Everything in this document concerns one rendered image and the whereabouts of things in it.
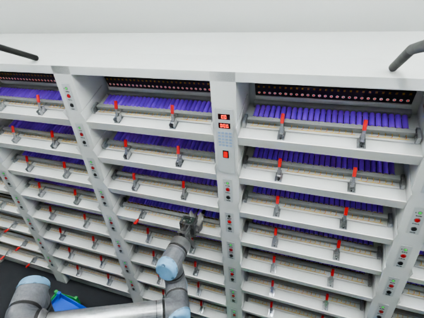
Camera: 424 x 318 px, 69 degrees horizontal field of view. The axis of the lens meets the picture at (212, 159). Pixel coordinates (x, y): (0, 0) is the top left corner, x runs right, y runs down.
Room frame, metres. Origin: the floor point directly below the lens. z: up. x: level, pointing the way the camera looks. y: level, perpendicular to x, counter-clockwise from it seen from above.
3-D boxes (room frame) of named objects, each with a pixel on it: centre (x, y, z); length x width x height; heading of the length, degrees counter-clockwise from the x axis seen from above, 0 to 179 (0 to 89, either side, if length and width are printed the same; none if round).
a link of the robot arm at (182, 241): (0.93, 0.17, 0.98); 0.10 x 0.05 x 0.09; 68
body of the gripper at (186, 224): (1.01, 0.14, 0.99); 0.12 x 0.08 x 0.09; 158
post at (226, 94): (1.13, -0.09, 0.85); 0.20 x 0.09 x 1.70; 158
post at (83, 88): (1.39, 0.56, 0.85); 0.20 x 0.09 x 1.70; 158
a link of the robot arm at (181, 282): (0.83, 0.20, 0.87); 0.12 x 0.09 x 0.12; 8
